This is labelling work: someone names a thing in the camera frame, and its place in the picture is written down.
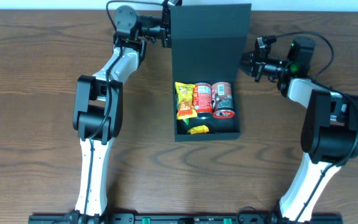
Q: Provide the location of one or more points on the small yellow snack packet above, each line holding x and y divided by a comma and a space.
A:
203, 129

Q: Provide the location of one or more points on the green yellow snack bar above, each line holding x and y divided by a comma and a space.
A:
186, 121

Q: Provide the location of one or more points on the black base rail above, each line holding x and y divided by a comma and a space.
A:
129, 218

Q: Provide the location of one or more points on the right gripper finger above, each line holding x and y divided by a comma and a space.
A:
247, 57
247, 69

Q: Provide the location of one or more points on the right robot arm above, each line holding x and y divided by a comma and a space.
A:
329, 137

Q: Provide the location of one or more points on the orange yellow snack bag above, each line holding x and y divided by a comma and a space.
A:
185, 108

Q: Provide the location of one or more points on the dark green box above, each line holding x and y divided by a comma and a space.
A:
207, 45

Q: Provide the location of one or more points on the red Pringles can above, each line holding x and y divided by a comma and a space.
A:
202, 100
222, 98

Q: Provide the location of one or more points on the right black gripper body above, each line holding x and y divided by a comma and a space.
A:
258, 66

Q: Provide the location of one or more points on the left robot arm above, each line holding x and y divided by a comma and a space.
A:
98, 109

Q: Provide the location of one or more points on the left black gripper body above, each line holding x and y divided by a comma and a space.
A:
166, 28

